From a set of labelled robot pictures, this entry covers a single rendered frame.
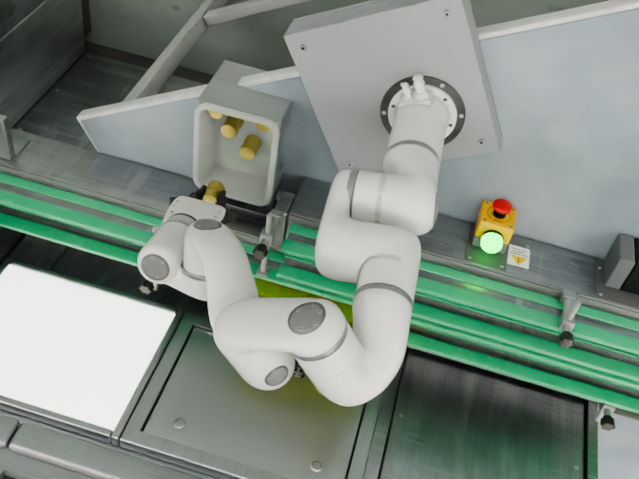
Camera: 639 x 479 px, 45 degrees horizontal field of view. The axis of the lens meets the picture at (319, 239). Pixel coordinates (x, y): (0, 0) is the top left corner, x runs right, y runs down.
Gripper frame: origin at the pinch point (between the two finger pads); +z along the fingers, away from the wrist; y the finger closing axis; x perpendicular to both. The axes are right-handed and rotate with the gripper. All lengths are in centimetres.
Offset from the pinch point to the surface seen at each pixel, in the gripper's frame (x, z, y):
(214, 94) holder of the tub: 18.3, 8.1, -4.3
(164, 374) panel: -35.0, -14.3, -0.7
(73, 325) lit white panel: -33.7, -9.0, -23.6
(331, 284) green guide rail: -12.3, 0.3, 27.3
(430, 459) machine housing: -39, -12, 56
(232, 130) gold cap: 11.7, 8.3, 0.3
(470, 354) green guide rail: -22, 3, 59
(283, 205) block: -0.9, 6.7, 13.6
